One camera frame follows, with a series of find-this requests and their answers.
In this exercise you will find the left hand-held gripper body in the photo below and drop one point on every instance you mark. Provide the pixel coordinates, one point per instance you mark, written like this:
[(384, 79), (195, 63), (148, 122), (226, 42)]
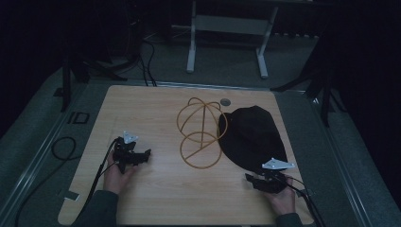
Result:
[(125, 151)]

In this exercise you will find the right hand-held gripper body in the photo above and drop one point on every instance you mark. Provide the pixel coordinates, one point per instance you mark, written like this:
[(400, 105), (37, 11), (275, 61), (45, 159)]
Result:
[(275, 176)]

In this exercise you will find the black bucket hat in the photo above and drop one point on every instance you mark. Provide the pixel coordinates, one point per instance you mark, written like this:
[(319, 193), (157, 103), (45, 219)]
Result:
[(252, 138)]

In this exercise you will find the person's right hand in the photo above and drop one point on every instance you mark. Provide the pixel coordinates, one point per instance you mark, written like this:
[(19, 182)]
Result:
[(283, 200)]

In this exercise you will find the person's left hand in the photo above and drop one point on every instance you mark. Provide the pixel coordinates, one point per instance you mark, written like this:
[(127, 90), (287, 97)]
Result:
[(116, 178)]

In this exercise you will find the white tape strip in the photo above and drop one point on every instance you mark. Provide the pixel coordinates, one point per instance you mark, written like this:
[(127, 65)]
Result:
[(72, 195)]

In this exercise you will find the grey table grommet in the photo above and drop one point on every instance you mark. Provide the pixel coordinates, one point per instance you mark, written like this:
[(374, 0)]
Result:
[(225, 101)]

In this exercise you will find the black tripod stand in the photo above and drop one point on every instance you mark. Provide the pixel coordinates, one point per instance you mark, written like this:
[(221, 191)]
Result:
[(320, 85), (78, 67)]

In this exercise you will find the black square floor bracket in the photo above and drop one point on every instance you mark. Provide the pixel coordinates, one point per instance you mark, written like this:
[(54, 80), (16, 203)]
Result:
[(79, 118)]

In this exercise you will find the white desk frame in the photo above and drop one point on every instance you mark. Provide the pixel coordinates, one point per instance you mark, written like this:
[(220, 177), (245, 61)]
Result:
[(229, 25)]

